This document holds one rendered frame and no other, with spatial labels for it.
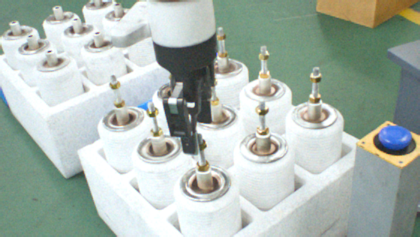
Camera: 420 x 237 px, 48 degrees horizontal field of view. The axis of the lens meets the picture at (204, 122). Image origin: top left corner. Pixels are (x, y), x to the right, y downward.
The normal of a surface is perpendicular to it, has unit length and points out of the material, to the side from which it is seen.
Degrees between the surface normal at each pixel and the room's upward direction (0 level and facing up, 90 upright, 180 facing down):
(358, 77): 0
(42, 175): 0
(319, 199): 90
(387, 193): 90
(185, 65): 90
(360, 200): 90
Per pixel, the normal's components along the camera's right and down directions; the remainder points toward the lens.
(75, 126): 0.61, 0.41
